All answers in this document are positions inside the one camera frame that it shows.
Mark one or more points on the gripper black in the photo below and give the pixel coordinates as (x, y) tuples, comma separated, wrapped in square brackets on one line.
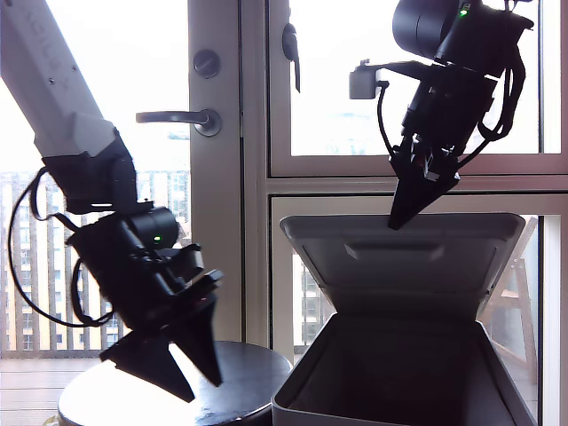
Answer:
[(444, 128)]

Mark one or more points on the round black stool top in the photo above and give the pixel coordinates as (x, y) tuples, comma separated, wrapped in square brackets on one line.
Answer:
[(248, 368)]

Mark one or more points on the grey recycling bin body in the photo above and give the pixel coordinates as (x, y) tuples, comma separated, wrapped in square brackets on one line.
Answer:
[(399, 377)]

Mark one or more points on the wooden folding chair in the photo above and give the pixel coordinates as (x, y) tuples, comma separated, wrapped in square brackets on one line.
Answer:
[(515, 295)]

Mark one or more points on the balcony railing with slats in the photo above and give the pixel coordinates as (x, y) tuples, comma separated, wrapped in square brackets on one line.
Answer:
[(26, 353)]

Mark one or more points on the grey bin lid with sticker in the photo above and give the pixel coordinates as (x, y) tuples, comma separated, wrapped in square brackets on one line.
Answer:
[(466, 266)]

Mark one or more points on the round metal door lock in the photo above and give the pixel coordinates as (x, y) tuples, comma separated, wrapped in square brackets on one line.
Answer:
[(207, 63)]

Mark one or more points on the white window frame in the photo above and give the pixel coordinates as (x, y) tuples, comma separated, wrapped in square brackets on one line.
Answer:
[(337, 186)]

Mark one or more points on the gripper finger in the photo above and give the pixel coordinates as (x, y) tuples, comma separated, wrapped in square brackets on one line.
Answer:
[(204, 341), (151, 364)]

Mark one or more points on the white glazed balcony door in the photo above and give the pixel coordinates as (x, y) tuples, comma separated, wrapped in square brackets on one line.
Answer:
[(222, 177)]

